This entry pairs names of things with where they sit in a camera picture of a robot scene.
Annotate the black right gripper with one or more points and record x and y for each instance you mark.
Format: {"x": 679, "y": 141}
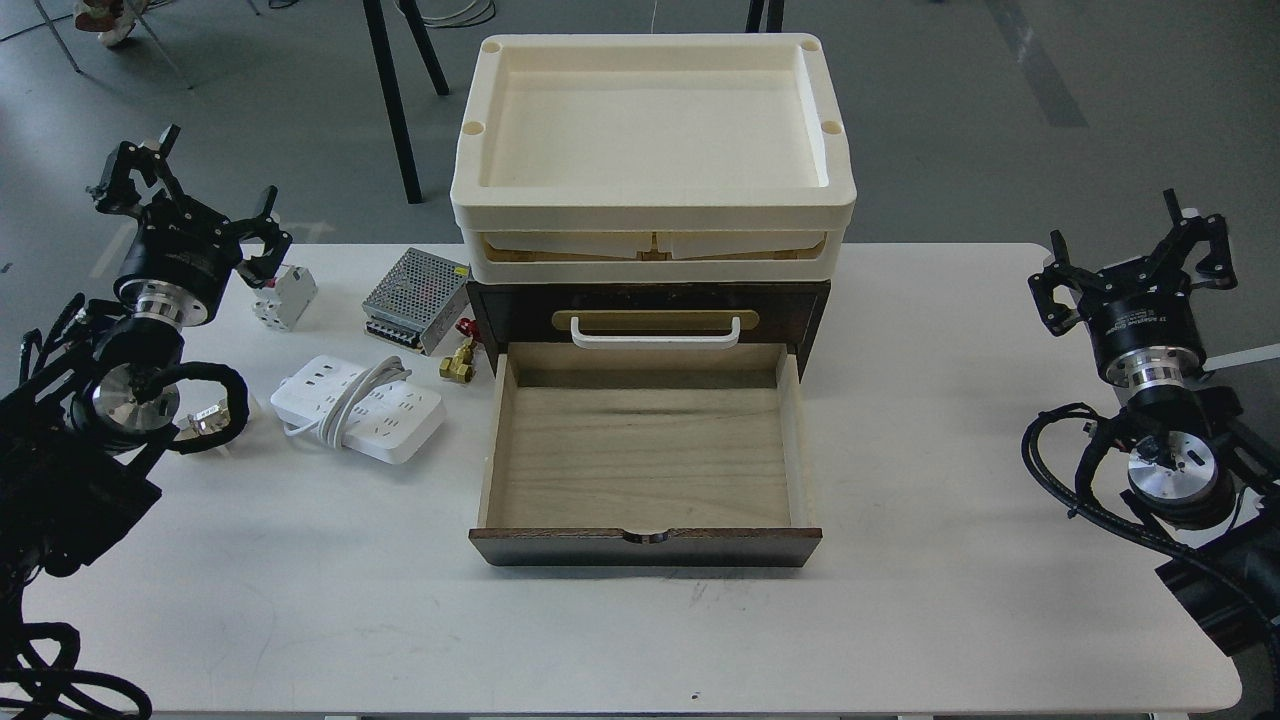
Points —
{"x": 1144, "y": 312}

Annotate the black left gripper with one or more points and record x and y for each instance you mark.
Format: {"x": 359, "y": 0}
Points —
{"x": 172, "y": 255}

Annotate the white power strip with cable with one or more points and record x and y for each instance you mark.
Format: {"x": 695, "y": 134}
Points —
{"x": 376, "y": 411}

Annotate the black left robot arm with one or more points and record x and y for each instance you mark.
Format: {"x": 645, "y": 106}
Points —
{"x": 102, "y": 397}

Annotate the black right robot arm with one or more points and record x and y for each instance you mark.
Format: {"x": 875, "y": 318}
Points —
{"x": 1175, "y": 470}

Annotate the white circuit breaker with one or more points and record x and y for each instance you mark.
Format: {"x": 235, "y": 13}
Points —
{"x": 281, "y": 302}

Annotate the silver metal power supply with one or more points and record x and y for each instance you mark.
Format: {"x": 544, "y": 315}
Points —
{"x": 418, "y": 301}

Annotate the cream plastic tray organizer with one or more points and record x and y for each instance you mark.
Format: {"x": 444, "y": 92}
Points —
{"x": 652, "y": 159}

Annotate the open wooden drawer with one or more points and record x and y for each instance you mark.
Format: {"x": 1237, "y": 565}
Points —
{"x": 647, "y": 458}

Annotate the brass valve with red handle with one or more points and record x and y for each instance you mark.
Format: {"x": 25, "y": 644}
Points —
{"x": 460, "y": 367}

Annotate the white drawer handle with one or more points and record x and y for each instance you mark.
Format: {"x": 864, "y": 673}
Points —
{"x": 652, "y": 341}

